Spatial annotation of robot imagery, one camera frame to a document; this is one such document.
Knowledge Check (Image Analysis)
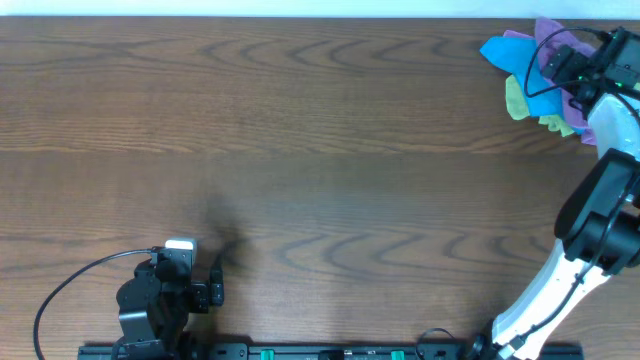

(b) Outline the purple cloth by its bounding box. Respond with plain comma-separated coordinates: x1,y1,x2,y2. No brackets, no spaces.
503,30,535,40
534,17,596,146

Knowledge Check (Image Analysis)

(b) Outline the green cloth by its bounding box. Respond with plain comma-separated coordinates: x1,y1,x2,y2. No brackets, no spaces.
505,75,575,137

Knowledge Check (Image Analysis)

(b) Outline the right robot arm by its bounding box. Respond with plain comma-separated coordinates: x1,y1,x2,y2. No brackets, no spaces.
470,33,639,359

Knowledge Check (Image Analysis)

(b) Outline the left black cable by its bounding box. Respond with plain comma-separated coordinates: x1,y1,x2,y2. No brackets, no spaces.
32,248,156,360

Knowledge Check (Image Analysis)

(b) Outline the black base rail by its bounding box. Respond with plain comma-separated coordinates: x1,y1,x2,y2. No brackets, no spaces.
77,340,585,360

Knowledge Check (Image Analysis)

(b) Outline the blue cloth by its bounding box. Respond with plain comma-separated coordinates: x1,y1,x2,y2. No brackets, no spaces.
480,36,562,119

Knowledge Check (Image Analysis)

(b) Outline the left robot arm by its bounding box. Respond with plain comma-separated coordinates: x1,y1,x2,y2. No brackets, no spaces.
110,250,225,360

